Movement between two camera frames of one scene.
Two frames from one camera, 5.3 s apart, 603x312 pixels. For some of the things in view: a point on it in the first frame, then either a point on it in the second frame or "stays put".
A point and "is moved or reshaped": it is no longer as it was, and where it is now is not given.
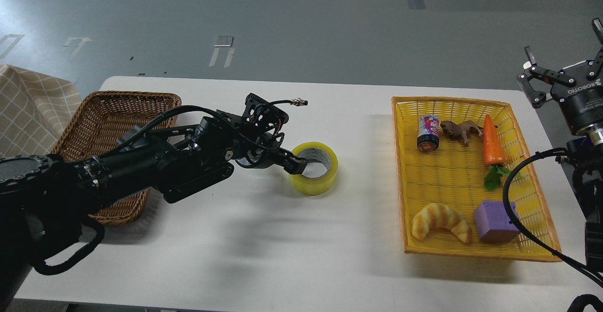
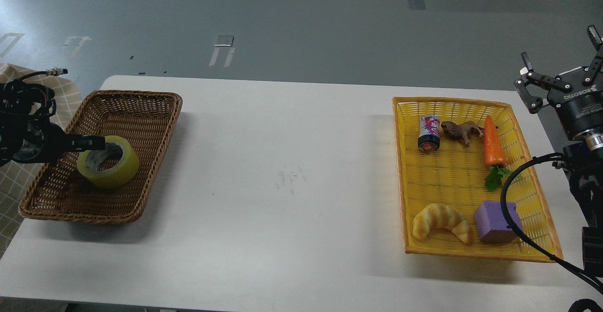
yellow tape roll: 318,152 is moved or reshaped
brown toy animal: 462,129 stays put
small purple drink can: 428,138 stays put
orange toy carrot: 494,154 stays put
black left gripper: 257,150 -> 41,142
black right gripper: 582,101 stays put
